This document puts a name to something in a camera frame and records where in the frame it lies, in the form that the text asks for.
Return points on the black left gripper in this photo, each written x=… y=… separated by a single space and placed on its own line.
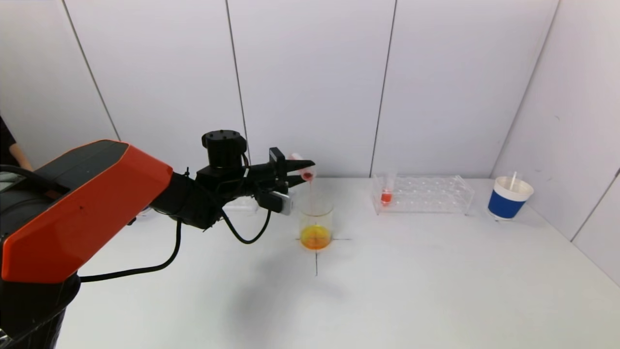
x=278 y=168

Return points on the test tube with red pigment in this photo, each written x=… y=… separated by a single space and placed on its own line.
x=306 y=174
x=385 y=198

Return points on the test tube with yellow pigment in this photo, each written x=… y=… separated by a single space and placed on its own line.
x=511 y=182

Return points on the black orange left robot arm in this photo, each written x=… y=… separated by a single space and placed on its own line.
x=72 y=208

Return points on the clear glass beaker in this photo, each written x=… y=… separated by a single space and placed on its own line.
x=315 y=236

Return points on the blue paper cup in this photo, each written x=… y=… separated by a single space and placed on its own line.
x=504 y=206

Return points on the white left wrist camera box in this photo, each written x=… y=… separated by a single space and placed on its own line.
x=283 y=203

